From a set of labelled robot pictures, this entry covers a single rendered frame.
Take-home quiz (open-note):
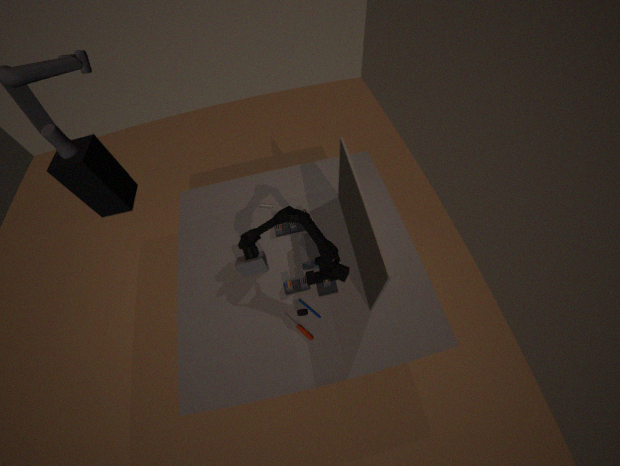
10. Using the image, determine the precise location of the red-handled screwdriver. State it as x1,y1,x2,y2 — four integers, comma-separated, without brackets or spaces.
285,314,314,340

